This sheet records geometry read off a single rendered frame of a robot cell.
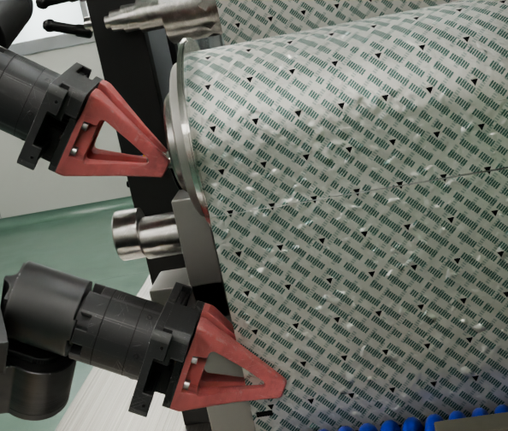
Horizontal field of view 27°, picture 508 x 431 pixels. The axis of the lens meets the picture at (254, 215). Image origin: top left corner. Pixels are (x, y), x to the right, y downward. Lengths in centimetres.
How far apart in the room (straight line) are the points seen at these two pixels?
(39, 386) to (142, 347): 10
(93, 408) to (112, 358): 53
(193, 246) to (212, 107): 14
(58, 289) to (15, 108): 14
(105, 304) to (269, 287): 12
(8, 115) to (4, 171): 599
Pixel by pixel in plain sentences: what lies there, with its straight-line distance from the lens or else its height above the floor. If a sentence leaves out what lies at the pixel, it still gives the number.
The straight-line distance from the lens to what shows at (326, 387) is 78.
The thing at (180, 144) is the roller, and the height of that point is 126.
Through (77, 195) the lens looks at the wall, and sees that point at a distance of 670.
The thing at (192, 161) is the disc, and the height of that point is 125.
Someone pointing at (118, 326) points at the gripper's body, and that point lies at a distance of 75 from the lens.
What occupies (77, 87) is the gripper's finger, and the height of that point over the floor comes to 131.
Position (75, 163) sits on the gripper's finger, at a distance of 80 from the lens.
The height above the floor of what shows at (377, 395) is 106.
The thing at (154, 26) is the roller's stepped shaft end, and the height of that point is 132.
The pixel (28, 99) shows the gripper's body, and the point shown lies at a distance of 80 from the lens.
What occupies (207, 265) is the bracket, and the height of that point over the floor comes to 115.
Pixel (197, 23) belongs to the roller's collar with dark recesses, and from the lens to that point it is 101.
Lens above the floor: 138
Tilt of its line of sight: 14 degrees down
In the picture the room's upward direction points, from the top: 12 degrees counter-clockwise
